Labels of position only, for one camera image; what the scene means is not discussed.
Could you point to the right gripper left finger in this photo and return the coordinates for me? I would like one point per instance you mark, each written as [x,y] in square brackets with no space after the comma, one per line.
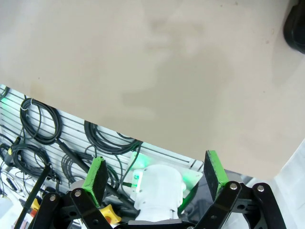
[97,179]

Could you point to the small black leather shoe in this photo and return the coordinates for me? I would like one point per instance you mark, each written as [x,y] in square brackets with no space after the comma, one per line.
[296,28]

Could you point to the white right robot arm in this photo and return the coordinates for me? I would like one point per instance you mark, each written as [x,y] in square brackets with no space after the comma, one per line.
[159,190]

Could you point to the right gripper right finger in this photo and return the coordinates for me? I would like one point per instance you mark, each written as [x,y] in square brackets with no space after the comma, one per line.
[213,171]

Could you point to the yellow emergency stop button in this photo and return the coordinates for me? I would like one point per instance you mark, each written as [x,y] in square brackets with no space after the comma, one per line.
[109,212]

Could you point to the thin black rod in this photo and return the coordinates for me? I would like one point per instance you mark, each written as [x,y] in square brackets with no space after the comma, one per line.
[35,190]

